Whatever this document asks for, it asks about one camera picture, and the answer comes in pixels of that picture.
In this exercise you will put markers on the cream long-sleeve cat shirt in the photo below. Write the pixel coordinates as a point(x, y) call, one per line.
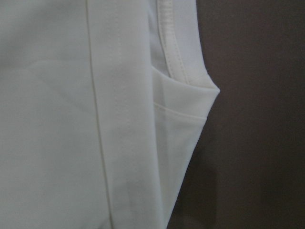
point(102, 103)

